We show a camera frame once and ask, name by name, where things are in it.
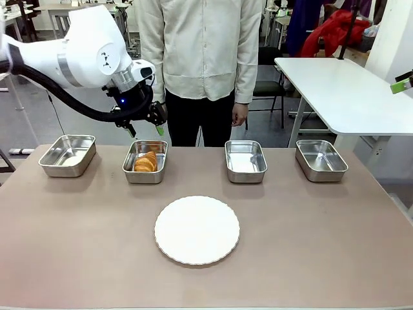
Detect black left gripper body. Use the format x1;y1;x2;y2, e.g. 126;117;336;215
102;79;154;123

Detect golden brown croissant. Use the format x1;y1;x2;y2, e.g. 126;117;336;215
134;150;159;172

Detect person's left forearm cream sleeve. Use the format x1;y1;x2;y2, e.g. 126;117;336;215
234;48;261;105

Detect rectangular steel container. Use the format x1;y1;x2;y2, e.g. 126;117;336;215
37;134;97;178
224;139;268;184
295;139;349;183
122;139;169;185

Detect person's left hand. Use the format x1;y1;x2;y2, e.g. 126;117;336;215
231;103;250;127

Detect person's black trousers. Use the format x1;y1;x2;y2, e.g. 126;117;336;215
164;89;236;148

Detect large white side table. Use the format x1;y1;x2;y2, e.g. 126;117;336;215
274;57;413;149

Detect black stand pole by red jacket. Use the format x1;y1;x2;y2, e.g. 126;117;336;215
336;0;361;61

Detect person's cream button shirt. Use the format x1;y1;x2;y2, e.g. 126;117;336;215
134;0;264;105

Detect red jacket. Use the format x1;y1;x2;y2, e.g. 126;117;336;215
300;9;371;59

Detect black folding chair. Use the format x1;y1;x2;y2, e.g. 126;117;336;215
245;46;287;130

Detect dark blue hanging garment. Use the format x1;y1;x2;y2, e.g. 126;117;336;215
285;0;327;57

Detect white scalloped plate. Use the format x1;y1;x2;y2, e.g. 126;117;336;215
154;195;241;266

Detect brown table leg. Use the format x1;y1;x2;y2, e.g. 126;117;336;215
0;147;16;174

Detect black stand pole on small table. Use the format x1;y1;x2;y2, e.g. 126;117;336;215
18;0;39;42

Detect thick black robot cable hose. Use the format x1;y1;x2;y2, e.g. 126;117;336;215
0;59;154;123

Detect thin black hanging cable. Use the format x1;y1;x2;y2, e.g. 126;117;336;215
46;90;66;136

